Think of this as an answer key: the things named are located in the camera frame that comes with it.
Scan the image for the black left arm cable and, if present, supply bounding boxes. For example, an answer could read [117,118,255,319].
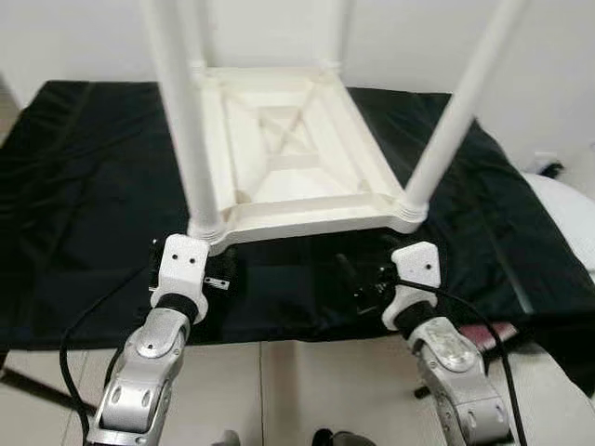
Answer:
[58,269,154,438]

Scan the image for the grey right robot foot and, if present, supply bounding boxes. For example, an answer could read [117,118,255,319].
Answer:
[311,427,373,446]

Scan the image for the pink slipper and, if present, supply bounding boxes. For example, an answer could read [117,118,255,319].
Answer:
[460,321,517,341]

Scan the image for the black metal table frame bar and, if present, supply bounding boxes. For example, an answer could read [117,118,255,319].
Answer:
[414,321,536,399]

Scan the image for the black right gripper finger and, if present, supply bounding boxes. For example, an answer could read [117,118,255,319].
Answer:
[335,253,364,298]

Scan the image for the white wall socket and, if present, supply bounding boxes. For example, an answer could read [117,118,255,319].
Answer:
[535,153,563,177]

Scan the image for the black metal table frame leg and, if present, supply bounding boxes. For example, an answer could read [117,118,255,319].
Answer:
[0,362,94,414]

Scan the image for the white plastic table top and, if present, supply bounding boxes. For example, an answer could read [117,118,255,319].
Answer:
[186,63,429,256]

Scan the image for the white round object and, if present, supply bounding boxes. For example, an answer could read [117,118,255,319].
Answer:
[521,172,595,280]

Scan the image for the black table cloth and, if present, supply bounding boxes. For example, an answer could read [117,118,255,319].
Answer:
[0,79,595,391]

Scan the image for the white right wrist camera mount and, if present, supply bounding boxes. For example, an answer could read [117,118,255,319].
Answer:
[381,242,440,331]

